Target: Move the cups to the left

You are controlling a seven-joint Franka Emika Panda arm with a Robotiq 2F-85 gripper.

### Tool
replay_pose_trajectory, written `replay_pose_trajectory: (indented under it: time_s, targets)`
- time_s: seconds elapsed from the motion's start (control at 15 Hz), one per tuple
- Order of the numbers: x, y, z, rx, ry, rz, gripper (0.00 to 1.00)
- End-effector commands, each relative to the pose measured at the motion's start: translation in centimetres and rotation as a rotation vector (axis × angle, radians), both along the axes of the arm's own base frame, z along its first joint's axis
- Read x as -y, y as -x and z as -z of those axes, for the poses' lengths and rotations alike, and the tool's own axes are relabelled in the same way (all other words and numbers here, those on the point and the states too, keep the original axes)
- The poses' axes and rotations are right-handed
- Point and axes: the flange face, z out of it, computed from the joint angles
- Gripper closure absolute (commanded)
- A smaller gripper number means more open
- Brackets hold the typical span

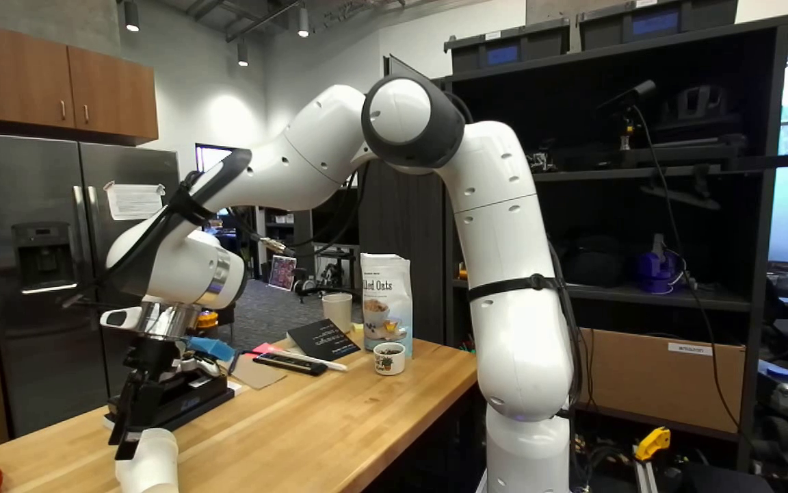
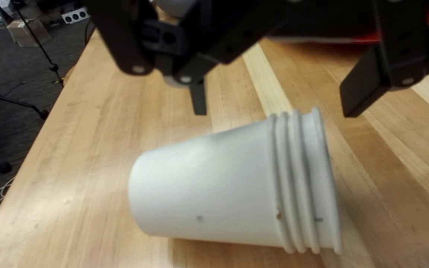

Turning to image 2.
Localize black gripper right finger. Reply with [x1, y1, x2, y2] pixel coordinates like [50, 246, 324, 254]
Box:
[338, 0, 429, 120]

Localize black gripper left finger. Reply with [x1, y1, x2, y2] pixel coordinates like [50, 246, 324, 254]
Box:
[84, 0, 285, 117]

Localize white paper cup stack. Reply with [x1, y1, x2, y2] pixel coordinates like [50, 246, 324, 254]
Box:
[126, 106, 344, 257]

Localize white power strip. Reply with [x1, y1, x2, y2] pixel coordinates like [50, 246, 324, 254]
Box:
[59, 6, 89, 26]

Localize black tripod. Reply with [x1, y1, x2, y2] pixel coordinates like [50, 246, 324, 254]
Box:
[0, 0, 65, 123]

